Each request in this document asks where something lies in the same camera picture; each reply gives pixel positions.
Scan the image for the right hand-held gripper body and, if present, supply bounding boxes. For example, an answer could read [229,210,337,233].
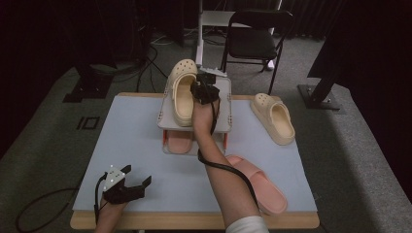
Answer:
[189,66,227,105]

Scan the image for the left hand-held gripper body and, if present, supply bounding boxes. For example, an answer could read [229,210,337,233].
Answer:
[101,164,146,205]

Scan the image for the beige perforated clog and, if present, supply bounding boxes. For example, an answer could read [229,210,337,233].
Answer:
[250,92,296,146]
[167,58,199,128]

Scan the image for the grey two-tier shoe rack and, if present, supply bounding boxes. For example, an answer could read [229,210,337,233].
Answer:
[156,76,233,156]

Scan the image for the pink slide slipper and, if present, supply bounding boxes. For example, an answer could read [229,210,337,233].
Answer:
[224,154,289,216]
[166,129,194,155]

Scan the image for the person's right hand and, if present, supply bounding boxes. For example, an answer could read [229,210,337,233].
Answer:
[191,101,218,139]

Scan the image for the person's left hand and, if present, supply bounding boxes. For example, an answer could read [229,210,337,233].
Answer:
[94,198,127,233]

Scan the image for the black folding chair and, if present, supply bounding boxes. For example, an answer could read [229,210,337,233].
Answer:
[221,9,295,95]

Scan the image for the black stand base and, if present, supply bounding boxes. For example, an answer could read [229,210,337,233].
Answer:
[62,64,115,104]

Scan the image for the black metal stand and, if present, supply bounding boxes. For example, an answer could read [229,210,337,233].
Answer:
[297,72,344,111]

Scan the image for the black floor cables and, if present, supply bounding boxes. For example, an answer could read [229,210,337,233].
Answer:
[135,43,169,93]

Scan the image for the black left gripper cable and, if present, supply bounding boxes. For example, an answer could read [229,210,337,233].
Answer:
[15,172,109,233]

